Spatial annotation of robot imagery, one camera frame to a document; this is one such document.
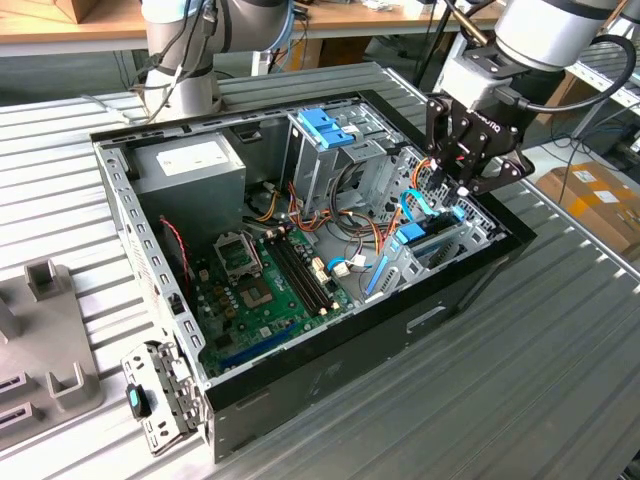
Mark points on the metal disk bay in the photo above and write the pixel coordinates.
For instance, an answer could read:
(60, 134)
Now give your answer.
(410, 270)

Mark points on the blue plastic drive bracket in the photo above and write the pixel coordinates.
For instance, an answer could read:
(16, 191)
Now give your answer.
(325, 127)

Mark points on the brown cardboard box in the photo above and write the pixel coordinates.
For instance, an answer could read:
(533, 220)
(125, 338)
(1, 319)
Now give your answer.
(590, 200)

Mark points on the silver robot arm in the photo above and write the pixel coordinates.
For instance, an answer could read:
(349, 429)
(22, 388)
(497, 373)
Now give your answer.
(545, 30)

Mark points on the open black PC case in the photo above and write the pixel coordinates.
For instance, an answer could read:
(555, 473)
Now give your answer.
(350, 360)

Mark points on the grey power supply unit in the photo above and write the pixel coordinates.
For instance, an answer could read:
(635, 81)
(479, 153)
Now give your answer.
(190, 190)

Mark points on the black RAM slot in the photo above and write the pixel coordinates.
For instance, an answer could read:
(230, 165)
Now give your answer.
(306, 272)
(295, 277)

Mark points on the green motherboard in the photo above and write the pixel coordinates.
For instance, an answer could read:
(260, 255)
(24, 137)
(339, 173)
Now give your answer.
(280, 320)

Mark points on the metal slat side table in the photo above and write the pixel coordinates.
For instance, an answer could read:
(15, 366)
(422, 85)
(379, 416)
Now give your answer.
(620, 85)

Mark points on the grey wrist camera housing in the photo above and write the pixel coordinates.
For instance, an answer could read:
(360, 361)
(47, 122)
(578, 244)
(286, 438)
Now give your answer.
(475, 80)

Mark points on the metal drive cage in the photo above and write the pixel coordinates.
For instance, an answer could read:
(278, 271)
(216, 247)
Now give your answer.
(310, 170)

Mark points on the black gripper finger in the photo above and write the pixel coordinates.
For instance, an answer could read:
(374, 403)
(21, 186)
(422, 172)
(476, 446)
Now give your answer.
(440, 130)
(515, 170)

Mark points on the hard disk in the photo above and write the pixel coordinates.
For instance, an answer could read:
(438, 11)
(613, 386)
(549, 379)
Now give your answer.
(412, 234)

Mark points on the grey parts rack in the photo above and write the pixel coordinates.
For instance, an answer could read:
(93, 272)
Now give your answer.
(45, 340)

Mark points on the metal card retention bracket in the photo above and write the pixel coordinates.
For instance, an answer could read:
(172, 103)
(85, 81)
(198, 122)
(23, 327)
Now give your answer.
(170, 400)

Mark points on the wooden desk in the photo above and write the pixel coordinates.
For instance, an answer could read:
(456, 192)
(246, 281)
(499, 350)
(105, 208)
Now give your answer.
(350, 15)

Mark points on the blue expansion slot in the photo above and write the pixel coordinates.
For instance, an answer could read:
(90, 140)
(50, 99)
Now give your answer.
(255, 347)

